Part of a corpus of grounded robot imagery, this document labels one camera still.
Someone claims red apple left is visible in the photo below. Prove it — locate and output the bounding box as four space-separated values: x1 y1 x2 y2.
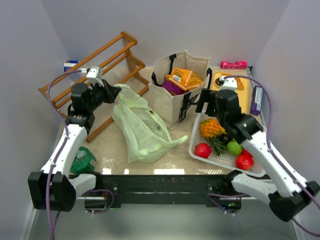
194 143 212 159

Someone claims yellow tray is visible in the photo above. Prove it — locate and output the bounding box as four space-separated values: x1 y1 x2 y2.
211 71 250 114

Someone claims blue white carton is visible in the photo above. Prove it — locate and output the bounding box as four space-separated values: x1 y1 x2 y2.
63 60 79 72

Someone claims pink box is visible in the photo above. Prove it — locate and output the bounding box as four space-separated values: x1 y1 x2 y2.
220 61 248 70

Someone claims light green plastic bag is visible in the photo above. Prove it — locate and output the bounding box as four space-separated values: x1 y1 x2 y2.
112 83 188 164

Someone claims purple box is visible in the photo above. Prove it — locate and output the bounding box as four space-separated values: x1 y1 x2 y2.
249 85 264 116

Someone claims beige canvas tote bag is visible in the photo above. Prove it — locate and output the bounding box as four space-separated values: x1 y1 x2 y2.
148 50 212 129

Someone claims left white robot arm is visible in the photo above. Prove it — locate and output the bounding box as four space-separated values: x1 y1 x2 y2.
27 79 121 212

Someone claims purple snack packet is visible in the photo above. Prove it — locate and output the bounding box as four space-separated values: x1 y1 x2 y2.
161 80 186 96

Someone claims red apple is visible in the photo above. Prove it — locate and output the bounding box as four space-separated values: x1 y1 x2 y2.
194 143 212 159
235 154 254 171

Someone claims white plastic basket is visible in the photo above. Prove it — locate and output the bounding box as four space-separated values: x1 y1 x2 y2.
188 110 266 178

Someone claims red apple right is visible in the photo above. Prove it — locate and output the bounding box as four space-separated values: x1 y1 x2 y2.
235 154 254 171

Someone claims croissant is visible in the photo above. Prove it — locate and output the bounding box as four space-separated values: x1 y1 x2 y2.
235 77 244 91

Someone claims black base frame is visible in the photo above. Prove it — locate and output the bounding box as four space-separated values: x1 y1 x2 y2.
82 173 241 211

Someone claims orange snack packet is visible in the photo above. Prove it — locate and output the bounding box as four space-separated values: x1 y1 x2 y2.
164 67 204 91

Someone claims chocolate donut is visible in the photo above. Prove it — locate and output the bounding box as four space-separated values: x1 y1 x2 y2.
214 78 223 88

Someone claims dark mangosteen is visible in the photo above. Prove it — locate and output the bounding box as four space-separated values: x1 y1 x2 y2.
220 133 231 145

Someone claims brown wooden rack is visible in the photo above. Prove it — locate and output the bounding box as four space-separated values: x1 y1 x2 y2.
38 31 149 143

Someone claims orange pineapple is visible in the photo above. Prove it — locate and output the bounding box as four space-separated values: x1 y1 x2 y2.
199 118 226 156

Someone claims dark green plastic bag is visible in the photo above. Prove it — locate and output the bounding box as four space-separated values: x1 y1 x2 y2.
70 146 97 175

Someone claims green custard apple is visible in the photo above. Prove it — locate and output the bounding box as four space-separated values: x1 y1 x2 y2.
226 139 243 156

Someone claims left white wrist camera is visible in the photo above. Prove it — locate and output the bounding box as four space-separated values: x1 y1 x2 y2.
85 66 103 87

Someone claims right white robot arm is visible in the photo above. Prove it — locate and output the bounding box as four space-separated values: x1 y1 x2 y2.
195 88 320 222

